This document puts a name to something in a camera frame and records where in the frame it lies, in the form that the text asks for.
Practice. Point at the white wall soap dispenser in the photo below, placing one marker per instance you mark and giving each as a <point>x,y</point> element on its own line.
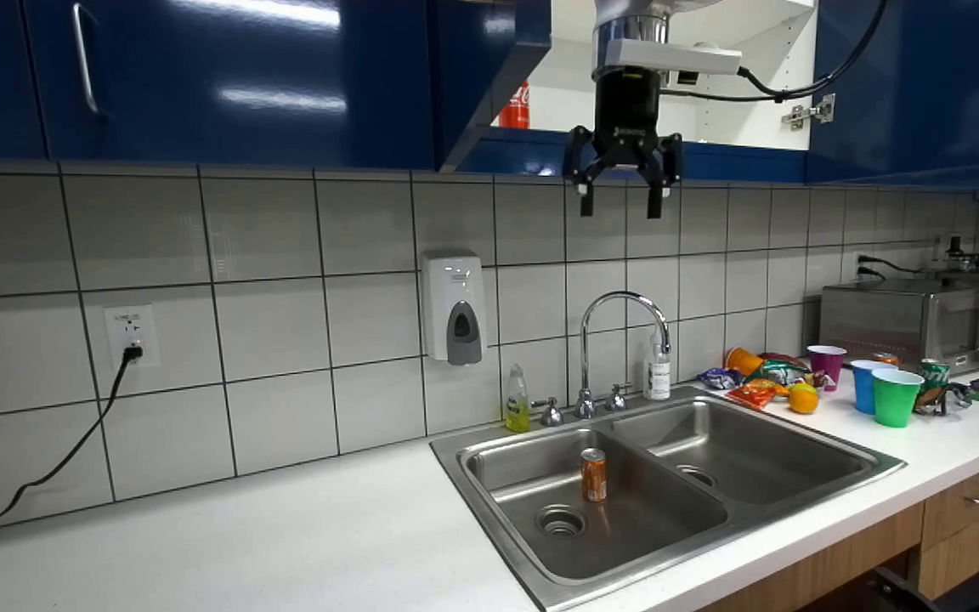
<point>452,293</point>

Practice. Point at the blue plastic cup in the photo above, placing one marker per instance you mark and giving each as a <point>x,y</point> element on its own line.
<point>861,388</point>

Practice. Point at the round orange fruit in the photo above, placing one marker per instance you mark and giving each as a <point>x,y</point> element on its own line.
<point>804,398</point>

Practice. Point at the open cabinet with white interior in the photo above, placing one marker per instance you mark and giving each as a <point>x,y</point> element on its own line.
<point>738,120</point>

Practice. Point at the blue snack bag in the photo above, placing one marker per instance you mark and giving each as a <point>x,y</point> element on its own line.
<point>718,378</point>

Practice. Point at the chrome gooseneck faucet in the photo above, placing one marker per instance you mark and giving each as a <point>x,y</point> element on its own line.
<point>587,351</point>

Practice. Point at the orange squash toy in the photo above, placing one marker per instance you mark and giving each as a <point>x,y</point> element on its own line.
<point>742,362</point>

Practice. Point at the colourful toy figure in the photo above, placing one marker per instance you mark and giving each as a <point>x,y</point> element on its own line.
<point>939,391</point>

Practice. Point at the purple plastic cup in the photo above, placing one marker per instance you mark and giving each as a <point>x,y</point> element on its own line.
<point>827,362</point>

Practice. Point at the wooden base cabinet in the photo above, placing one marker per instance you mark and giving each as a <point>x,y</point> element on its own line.
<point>966,532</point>

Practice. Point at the green plastic cup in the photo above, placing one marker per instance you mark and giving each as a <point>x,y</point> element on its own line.
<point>895,398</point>

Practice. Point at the white wall outlet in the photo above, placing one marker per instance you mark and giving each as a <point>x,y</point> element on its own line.
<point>126,326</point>

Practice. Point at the stainless steel double sink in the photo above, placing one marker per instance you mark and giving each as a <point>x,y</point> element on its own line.
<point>783,459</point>

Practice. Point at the clear pump soap bottle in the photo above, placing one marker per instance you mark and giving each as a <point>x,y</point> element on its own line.
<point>658,375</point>

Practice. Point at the orange soda can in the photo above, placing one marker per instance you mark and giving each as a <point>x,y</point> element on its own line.
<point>593,472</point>

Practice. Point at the metal cabinet hinge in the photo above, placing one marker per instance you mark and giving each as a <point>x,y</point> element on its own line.
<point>809,109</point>

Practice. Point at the silver toaster oven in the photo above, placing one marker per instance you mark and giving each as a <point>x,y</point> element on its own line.
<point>897,319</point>

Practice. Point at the green snack bag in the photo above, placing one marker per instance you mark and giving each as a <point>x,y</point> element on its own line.
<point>783,369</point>

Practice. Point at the green dish soap bottle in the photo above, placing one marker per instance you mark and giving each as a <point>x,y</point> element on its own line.
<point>518,408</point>

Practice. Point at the red snack bag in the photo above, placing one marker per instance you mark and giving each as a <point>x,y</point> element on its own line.
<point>755,394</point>

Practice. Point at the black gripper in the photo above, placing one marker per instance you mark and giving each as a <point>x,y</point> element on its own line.
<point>627,105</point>

